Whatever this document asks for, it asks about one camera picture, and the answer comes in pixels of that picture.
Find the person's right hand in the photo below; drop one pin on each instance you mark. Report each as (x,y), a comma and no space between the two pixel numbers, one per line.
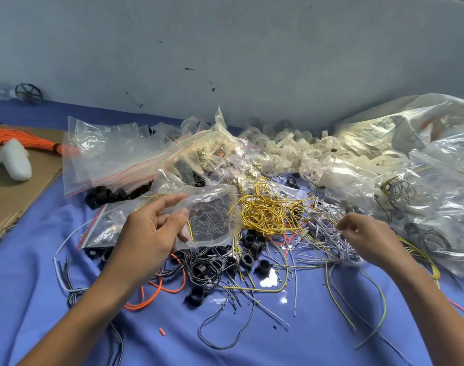
(376,240)

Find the person's left hand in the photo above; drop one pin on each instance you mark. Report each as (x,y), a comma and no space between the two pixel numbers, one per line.
(144,244)

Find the red-zip plastic bag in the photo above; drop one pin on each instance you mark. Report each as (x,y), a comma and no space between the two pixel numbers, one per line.
(106,228)

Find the clear zip plastic bag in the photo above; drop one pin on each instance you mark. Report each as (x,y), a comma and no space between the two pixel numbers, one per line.
(209,217)

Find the pile of large plastic bags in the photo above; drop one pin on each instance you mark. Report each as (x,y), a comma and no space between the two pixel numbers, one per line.
(437,171)

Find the stack of plastic bags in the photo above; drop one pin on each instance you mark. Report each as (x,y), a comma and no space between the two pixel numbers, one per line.
(102,156)

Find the pile of black plastic rings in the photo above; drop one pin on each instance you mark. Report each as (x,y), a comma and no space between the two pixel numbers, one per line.
(251,251)

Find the heap of plastic bags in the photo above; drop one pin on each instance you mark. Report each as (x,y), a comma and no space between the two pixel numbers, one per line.
(205,148)

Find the pile of white plastic wheels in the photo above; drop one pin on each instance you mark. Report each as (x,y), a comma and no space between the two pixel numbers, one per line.
(293,148)

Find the person's right forearm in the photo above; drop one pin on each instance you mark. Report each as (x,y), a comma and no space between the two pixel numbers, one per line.
(441,316)

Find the person's left forearm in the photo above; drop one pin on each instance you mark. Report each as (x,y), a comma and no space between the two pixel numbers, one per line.
(79,324)

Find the blue cloth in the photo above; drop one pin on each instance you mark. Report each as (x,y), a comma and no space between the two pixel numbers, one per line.
(26,301)

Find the brown cardboard sheet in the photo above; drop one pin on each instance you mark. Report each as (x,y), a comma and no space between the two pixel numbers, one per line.
(18,202)

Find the white handheld device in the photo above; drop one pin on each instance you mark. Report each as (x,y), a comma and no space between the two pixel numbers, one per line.
(12,160)

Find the orange tie bundle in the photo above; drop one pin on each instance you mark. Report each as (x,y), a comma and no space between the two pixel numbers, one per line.
(22,138)

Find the black round wheel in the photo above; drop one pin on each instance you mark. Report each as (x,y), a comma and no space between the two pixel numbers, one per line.
(28,93)

